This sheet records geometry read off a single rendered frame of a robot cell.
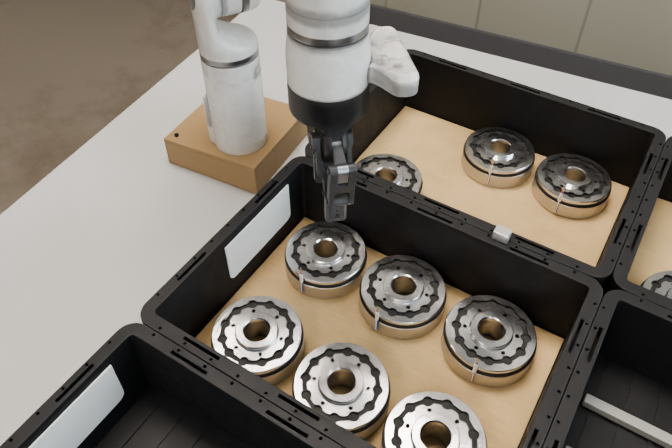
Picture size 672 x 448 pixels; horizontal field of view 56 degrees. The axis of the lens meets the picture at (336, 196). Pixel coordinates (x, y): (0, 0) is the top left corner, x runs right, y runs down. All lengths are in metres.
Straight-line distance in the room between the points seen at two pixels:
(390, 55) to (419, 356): 0.35
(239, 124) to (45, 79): 1.86
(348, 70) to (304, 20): 0.06
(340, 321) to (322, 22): 0.39
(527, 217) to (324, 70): 0.47
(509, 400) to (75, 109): 2.16
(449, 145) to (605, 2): 1.65
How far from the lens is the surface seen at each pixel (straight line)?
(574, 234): 0.92
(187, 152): 1.14
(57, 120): 2.59
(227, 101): 1.03
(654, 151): 0.93
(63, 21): 3.22
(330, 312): 0.78
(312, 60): 0.53
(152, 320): 0.68
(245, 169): 1.07
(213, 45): 0.97
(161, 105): 1.33
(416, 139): 1.01
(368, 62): 0.56
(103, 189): 1.18
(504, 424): 0.73
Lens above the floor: 1.47
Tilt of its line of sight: 45 degrees down
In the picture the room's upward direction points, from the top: straight up
